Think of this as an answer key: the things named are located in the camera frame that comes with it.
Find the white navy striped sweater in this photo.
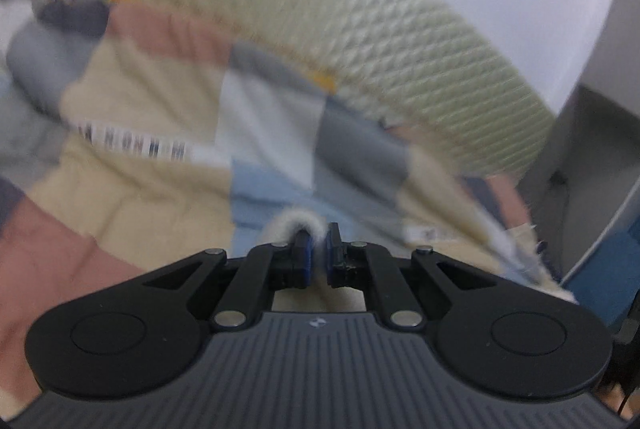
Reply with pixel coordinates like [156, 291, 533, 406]
[267, 208, 327, 244]

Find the blue box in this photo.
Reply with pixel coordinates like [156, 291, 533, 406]
[564, 216, 640, 326]

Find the grey cabinet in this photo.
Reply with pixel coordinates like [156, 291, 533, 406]
[520, 0, 640, 280]

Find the cream woven mat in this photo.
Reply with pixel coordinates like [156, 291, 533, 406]
[95, 0, 556, 177]

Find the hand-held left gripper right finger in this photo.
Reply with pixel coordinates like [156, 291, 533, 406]
[325, 223, 493, 330]

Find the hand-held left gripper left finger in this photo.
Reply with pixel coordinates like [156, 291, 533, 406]
[142, 233, 316, 330]

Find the patchwork blanket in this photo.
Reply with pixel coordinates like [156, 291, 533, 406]
[0, 0, 576, 420]

